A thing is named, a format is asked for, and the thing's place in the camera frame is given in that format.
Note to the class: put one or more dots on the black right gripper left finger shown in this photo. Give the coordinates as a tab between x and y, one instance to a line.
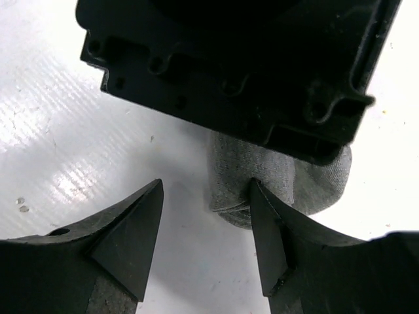
100	264

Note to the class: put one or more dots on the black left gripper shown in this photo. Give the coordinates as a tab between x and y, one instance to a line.
280	74

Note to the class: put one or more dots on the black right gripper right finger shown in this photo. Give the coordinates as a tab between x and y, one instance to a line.
306	267

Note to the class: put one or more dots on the grey striped sock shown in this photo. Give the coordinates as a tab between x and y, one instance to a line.
233	163

